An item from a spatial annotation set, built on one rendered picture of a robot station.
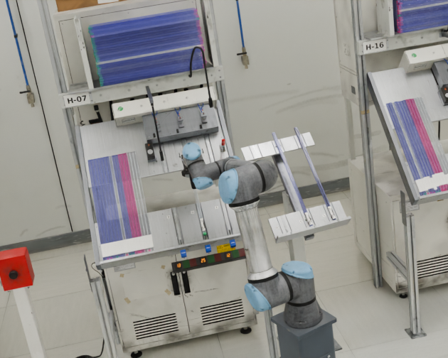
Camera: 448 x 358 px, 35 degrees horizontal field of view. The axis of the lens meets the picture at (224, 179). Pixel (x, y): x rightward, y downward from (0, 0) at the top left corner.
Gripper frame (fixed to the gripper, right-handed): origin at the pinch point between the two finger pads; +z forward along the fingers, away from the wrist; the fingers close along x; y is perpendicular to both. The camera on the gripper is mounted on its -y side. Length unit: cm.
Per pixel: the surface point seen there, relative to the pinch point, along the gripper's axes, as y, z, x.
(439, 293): -73, 61, -121
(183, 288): -45, 40, 13
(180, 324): -61, 51, 18
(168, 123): 27.2, 0.5, 5.4
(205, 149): 12.6, 3.6, -8.9
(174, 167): 6.6, 2.4, 6.8
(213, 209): -17.4, -2.6, -6.4
